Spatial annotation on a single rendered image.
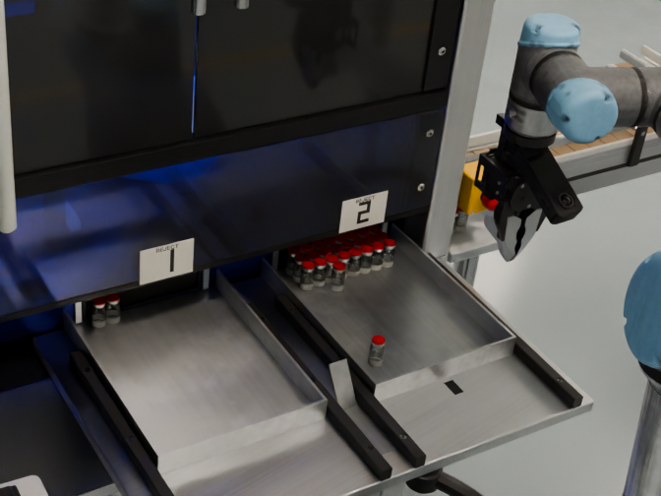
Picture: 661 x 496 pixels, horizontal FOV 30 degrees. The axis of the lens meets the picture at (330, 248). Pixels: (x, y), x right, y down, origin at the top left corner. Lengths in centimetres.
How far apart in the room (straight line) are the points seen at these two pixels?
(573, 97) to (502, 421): 54
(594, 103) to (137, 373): 77
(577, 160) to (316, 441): 91
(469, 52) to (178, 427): 71
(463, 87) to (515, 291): 172
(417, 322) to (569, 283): 176
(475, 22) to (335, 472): 70
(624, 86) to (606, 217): 251
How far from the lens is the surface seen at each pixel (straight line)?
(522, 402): 186
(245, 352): 187
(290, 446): 173
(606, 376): 339
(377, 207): 196
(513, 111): 164
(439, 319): 198
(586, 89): 151
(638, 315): 127
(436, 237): 209
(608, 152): 245
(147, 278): 181
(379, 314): 197
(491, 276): 365
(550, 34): 159
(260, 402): 178
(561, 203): 165
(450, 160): 201
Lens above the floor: 208
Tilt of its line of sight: 35 degrees down
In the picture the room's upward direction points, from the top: 7 degrees clockwise
